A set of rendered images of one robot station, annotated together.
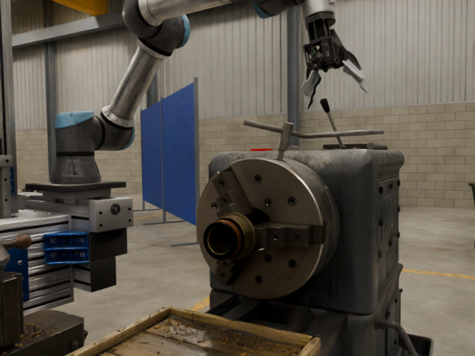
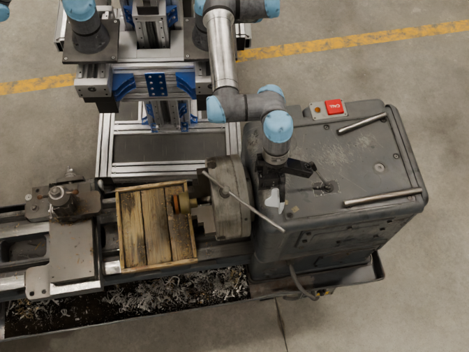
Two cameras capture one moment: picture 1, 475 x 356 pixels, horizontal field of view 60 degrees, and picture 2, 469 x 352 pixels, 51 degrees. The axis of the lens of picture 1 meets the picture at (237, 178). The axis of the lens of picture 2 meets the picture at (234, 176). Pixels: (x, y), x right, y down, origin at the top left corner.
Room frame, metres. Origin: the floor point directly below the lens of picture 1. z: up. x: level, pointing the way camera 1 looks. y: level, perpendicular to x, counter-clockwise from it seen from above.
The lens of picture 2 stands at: (0.48, -0.60, 2.80)
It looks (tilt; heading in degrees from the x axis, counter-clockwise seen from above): 65 degrees down; 47
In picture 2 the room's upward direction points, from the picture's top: 5 degrees clockwise
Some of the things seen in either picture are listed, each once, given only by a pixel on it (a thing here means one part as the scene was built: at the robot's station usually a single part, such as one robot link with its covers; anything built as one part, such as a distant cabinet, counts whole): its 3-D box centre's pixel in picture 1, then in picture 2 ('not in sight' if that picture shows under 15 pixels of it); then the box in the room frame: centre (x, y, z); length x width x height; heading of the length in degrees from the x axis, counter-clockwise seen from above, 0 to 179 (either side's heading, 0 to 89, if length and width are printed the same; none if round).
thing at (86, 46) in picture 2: not in sight; (88, 31); (0.93, 0.81, 1.21); 0.15 x 0.15 x 0.10
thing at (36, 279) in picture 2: not in sight; (63, 237); (0.38, 0.26, 0.90); 0.47 x 0.30 x 0.06; 60
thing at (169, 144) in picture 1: (162, 160); not in sight; (7.68, 1.38, 1.18); 4.12 x 0.80 x 2.35; 24
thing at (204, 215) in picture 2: (287, 234); (207, 223); (0.83, -0.10, 1.08); 0.12 x 0.11 x 0.05; 60
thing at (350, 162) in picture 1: (314, 212); (324, 181); (1.30, -0.24, 1.06); 0.59 x 0.48 x 0.39; 150
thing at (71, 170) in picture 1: (75, 167); (209, 28); (1.33, 0.52, 1.21); 0.15 x 0.15 x 0.10
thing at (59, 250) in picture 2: not in sight; (71, 228); (0.43, 0.25, 0.95); 0.43 x 0.17 x 0.05; 60
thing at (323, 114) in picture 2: not in sight; (326, 112); (1.42, -0.08, 1.23); 0.13 x 0.08 x 0.05; 150
